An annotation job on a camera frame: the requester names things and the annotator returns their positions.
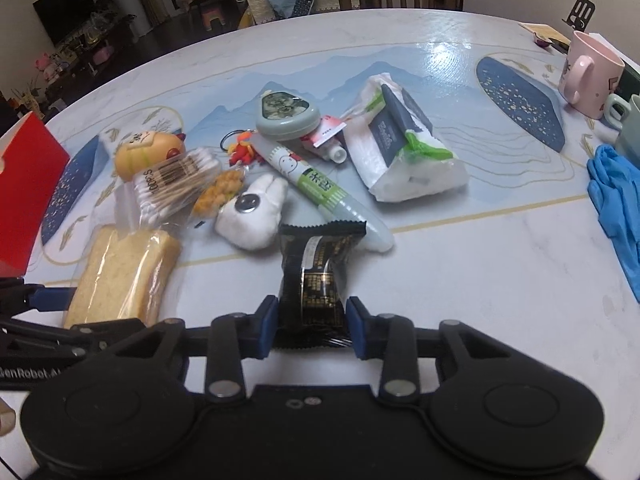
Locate pink mug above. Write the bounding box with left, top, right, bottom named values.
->
left=559, top=32, right=625, bottom=120

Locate red cardboard box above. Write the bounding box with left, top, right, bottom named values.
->
left=0, top=113, right=70, bottom=278

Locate pink stool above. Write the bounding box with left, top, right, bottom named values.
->
left=200, top=3, right=227, bottom=30

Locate yellow round plush toy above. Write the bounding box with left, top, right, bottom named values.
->
left=114, top=130, right=186, bottom=182

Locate grey-green correction tape dispenser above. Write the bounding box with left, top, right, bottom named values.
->
left=256, top=90, right=321, bottom=142

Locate yellow sponge cake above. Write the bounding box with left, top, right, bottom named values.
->
left=64, top=226, right=181, bottom=328

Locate black snack packet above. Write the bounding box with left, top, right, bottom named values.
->
left=274, top=221, right=367, bottom=350

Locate yellow snack bag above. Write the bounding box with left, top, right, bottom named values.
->
left=192, top=169, right=245, bottom=220

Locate grey-green mug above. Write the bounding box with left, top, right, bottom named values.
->
left=603, top=94, right=640, bottom=167

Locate black television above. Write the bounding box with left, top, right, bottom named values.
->
left=32, top=0, right=96, bottom=46

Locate white green toothbrush tube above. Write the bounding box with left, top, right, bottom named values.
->
left=250, top=133, right=395, bottom=254

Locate blue rubber glove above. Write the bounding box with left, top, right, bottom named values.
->
left=587, top=144, right=640, bottom=300

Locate black phone stand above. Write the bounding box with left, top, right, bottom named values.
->
left=563, top=0, right=596, bottom=32

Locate tissue pack blue green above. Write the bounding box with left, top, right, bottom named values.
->
left=343, top=73, right=469, bottom=203

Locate small red white tube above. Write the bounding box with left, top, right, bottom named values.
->
left=300, top=115, right=348, bottom=164

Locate red figure keychain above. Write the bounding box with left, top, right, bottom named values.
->
left=219, top=130, right=262, bottom=167

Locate white tooth plush toy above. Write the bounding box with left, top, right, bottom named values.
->
left=215, top=174, right=288, bottom=252

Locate cotton swab pack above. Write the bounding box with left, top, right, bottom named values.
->
left=115, top=148, right=222, bottom=232

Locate pink pig plush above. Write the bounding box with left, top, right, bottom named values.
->
left=35, top=53, right=58, bottom=82

